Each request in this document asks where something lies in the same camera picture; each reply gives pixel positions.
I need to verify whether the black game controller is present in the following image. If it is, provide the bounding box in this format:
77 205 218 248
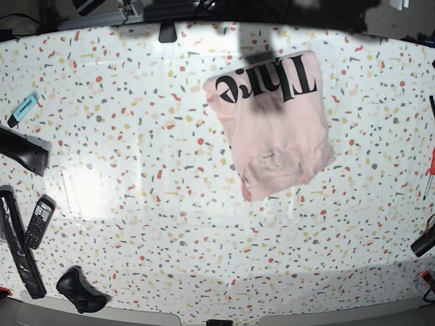
56 266 111 314

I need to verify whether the red object at left edge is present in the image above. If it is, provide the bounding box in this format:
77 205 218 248
0 287 12 300

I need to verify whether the small red black clip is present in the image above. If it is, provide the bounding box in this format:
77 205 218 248
421 270 432 283

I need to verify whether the red handled screwdriver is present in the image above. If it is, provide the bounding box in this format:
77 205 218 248
423 149 435 200

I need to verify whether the black cylinder tool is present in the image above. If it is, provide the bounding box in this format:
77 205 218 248
411 228 435 257

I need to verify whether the black pen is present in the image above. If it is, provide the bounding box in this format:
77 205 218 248
429 95 435 116

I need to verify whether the long black wrapped bar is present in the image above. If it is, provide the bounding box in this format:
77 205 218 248
1 185 46 300

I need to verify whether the turquoise highlighter pen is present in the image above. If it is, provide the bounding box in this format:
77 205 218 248
7 92 38 128

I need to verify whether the black handheld device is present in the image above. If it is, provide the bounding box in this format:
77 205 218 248
1 126 52 177

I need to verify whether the black cordless phone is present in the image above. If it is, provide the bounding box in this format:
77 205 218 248
24 194 56 250

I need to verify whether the pink T-shirt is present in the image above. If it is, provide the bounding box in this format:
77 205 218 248
203 50 335 202

